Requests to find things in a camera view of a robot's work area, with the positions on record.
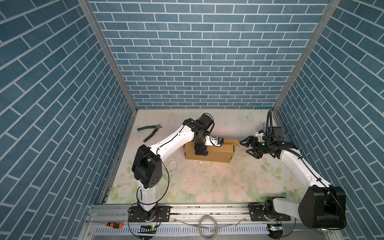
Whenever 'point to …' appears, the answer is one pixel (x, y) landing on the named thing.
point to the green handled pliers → (157, 126)
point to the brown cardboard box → (221, 154)
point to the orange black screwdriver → (114, 224)
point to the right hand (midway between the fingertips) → (242, 144)
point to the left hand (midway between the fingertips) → (205, 144)
